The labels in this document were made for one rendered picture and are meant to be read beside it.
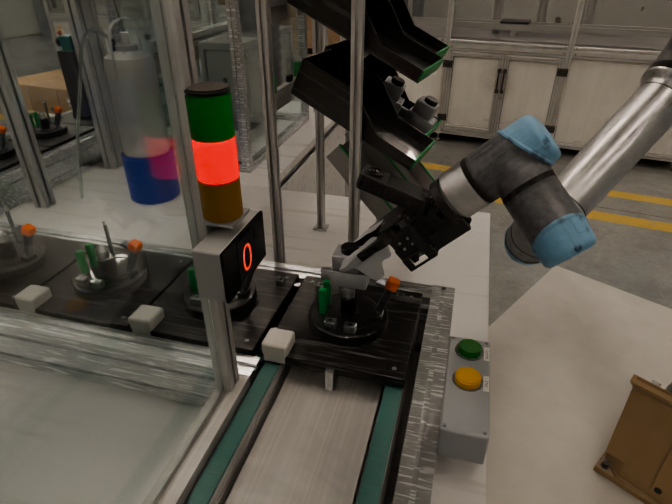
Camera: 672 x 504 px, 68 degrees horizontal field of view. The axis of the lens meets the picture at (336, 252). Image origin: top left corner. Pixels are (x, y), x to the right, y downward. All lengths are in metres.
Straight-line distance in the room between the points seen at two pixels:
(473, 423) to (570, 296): 0.57
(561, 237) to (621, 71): 4.10
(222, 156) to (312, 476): 0.45
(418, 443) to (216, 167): 0.46
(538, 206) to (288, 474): 0.49
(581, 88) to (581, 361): 3.82
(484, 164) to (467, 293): 0.55
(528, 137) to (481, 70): 4.10
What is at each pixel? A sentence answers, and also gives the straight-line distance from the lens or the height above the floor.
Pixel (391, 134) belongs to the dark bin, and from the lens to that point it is 1.05.
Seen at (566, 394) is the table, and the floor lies 0.86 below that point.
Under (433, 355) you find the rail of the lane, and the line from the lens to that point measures 0.88.
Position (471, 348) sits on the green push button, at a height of 0.97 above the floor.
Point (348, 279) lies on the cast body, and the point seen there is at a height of 1.07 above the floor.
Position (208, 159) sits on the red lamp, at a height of 1.34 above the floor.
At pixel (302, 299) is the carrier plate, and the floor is 0.97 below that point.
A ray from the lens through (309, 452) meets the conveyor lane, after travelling 0.79.
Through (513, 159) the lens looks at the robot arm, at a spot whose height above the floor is 1.31.
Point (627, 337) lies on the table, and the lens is 1.21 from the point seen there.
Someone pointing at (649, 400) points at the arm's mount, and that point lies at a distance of 0.81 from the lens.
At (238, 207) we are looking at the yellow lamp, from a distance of 0.62.
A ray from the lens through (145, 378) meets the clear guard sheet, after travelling 0.61.
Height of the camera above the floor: 1.54
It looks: 31 degrees down
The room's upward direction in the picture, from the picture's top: straight up
